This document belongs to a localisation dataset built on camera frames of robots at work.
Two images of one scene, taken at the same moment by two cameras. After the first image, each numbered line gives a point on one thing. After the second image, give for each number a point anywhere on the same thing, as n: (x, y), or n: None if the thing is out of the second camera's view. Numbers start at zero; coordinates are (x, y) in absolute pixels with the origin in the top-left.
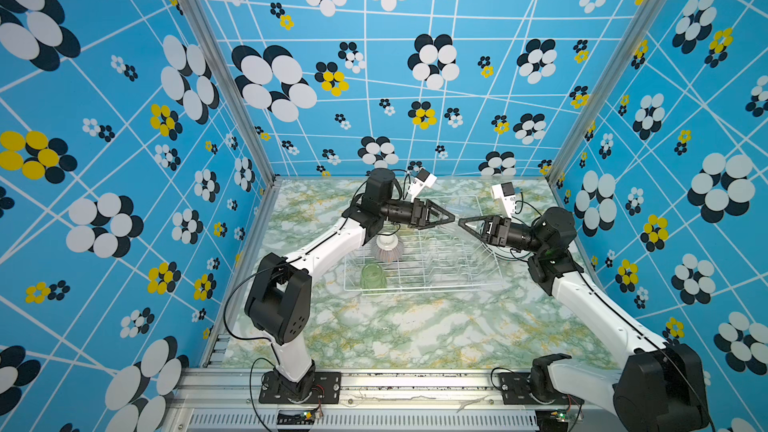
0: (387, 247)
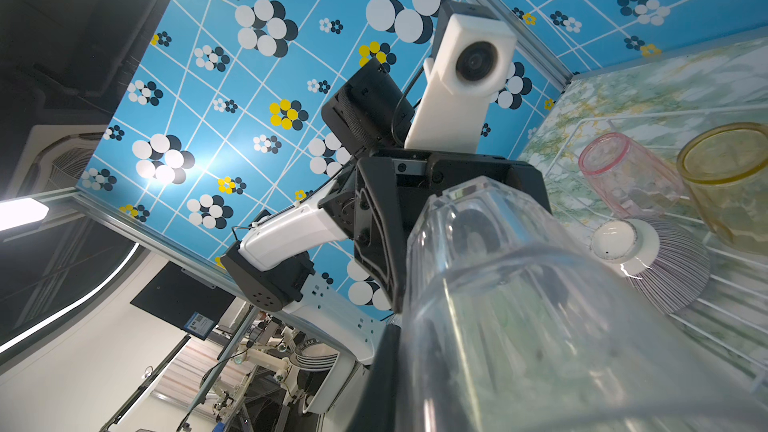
0: (664, 262)
